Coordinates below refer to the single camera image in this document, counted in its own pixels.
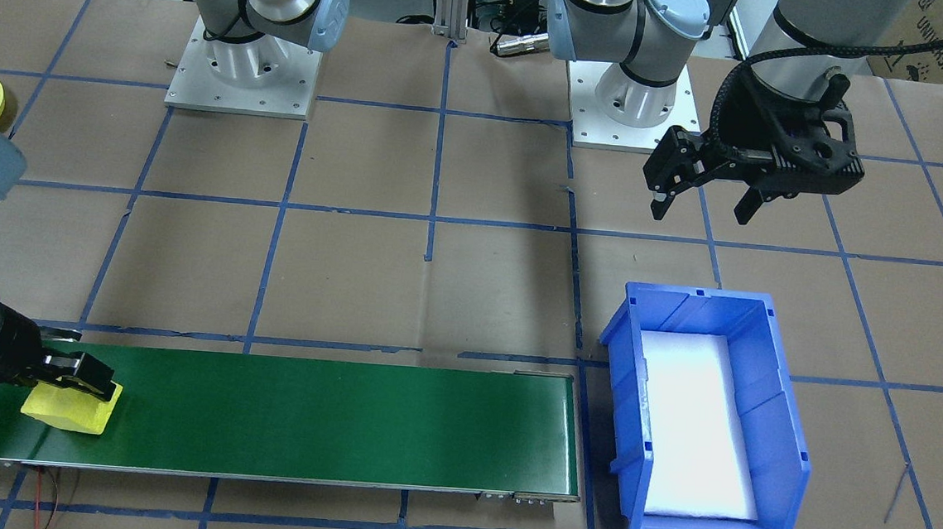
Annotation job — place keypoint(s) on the yellow foam cube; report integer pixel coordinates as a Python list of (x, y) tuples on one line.
[(67, 415)]

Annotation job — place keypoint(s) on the silver metal cylinder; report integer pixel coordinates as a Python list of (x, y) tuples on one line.
[(520, 44)]

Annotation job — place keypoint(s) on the black power supply box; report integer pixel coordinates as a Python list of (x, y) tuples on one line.
[(516, 2)]

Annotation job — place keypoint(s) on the green conveyor belt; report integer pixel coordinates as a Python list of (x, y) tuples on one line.
[(303, 419)]

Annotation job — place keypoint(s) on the white foam pad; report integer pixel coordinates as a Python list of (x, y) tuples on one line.
[(701, 430)]

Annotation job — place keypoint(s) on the blue plastic storage bin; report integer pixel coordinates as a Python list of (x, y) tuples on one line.
[(780, 485)]

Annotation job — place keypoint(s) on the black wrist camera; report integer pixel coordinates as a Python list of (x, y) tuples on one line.
[(827, 169)]

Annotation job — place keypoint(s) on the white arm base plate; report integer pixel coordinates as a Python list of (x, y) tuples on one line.
[(193, 96), (588, 136)]

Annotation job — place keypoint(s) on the aluminium profile post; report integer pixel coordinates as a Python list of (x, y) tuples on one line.
[(450, 2)]

